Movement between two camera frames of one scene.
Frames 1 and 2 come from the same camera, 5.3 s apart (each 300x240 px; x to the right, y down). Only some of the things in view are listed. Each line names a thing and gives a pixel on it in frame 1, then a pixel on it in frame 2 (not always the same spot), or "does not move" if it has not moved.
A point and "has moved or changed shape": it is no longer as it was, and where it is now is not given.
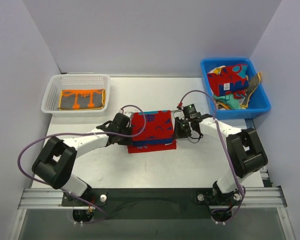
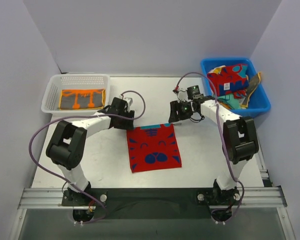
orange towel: x=82 y=99 does not move
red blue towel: x=157 y=135 has moved or changed shape
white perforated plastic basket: x=77 y=95 does not move
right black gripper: x=178 y=128 → x=174 y=115
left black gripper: x=126 y=127 → x=126 y=122
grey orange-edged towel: x=254 y=82 does not move
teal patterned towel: x=233 y=102 does not move
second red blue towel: x=233 y=79 does not move
